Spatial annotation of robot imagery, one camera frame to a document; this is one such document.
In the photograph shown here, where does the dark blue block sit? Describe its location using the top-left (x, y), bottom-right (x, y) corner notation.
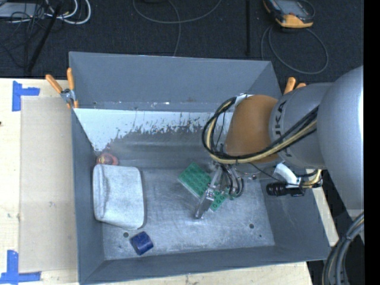
top-left (129, 230), bottom-right (154, 256)

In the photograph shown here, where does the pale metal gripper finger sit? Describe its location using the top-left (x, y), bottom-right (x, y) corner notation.
top-left (199, 190), bottom-right (216, 220)
top-left (194, 189), bottom-right (211, 220)

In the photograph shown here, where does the black cylinder on white bracket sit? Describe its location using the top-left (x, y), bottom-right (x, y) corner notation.
top-left (265, 163), bottom-right (307, 198)

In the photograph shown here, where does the brown cardboard board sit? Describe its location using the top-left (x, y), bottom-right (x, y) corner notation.
top-left (18, 96), bottom-right (79, 274)

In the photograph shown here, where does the grey metal bin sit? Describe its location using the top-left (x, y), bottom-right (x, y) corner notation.
top-left (68, 51), bottom-right (333, 285)

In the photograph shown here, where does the white folded cloth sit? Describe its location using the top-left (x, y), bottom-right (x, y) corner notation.
top-left (92, 163), bottom-right (148, 231)

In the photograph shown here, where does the green studded flat block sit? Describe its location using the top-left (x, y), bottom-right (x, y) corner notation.
top-left (177, 162), bottom-right (232, 213)

